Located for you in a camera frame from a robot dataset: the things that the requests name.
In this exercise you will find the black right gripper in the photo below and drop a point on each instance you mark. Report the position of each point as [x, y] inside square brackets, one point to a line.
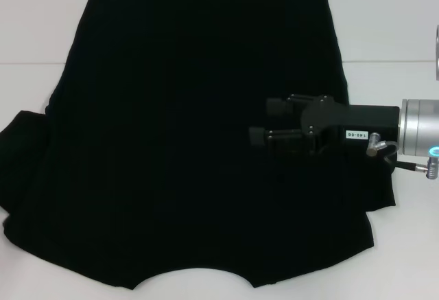
[363, 118]

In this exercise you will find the black t-shirt with FREE print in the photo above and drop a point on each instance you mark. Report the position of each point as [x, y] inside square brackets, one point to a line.
[171, 107]

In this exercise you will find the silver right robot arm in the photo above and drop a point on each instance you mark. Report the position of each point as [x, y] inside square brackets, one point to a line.
[420, 128]

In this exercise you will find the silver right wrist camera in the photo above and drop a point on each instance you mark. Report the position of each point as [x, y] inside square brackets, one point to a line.
[437, 53]

